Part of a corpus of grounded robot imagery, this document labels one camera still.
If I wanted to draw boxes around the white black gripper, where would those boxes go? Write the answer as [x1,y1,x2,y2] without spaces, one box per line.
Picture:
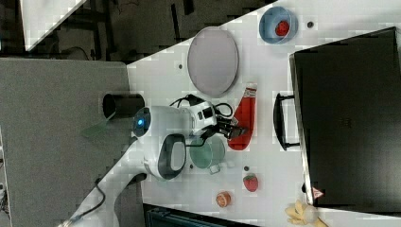
[189,101,247,139]

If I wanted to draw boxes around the green slotted spatula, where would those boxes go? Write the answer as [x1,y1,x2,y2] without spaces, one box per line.
[80,113,115,138]

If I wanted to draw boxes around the lilac round plate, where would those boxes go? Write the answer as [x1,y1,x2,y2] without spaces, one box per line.
[187,26,239,97]

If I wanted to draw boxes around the blue bowl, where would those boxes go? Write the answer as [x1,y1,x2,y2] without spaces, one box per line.
[259,7,299,44]

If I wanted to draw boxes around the orange half slice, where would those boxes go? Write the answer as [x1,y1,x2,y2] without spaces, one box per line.
[216,191,232,207]

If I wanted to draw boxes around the strawberry in blue bowl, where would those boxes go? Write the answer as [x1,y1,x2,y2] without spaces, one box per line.
[275,21,290,37]

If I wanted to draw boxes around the green mug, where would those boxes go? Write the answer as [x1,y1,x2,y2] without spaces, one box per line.
[189,136,226,175]

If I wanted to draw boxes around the red ketchup bottle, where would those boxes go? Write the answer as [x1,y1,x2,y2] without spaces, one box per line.
[228,83,257,150]

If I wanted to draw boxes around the peeled banana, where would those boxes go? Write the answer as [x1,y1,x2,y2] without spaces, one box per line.
[285,200,328,227]

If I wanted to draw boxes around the silver black toaster oven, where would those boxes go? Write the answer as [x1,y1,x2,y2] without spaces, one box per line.
[289,26,401,217]

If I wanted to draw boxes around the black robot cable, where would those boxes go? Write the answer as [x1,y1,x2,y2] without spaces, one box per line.
[169,93,235,118]

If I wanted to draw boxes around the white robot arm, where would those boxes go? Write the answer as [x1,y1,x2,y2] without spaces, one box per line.
[57,100,248,227]

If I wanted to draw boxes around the red strawberry on table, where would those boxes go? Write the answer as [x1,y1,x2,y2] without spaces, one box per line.
[243,174,259,192]

